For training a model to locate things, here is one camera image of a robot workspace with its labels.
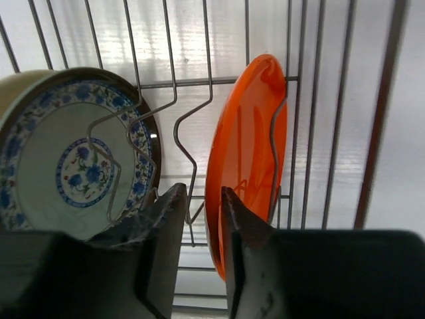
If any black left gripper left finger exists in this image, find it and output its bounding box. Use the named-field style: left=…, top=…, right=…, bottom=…
left=96, top=183, right=187, bottom=318

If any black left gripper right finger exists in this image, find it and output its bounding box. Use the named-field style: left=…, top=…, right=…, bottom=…
left=221, top=187, right=274, bottom=318

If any blue floral plate dark rim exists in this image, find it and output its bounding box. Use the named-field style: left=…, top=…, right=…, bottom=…
left=1, top=67, right=161, bottom=240

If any orange plastic plate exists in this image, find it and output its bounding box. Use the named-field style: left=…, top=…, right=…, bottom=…
left=205, top=54, right=288, bottom=279

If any grey wire dish rack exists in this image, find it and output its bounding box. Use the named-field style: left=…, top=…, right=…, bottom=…
left=0, top=0, right=409, bottom=312

